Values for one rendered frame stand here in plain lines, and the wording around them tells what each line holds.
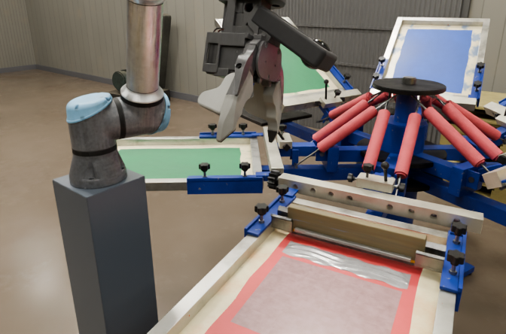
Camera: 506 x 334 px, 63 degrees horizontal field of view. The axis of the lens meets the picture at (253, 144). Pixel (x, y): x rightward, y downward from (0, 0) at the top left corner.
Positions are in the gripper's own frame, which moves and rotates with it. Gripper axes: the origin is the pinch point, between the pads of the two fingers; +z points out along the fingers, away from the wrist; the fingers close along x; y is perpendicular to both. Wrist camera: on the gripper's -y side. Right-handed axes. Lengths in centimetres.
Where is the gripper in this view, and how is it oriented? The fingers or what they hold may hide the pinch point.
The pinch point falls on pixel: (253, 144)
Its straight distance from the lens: 54.8
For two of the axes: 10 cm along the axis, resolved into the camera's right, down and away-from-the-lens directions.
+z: -1.4, 9.9, 0.7
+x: -4.5, 0.0, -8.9
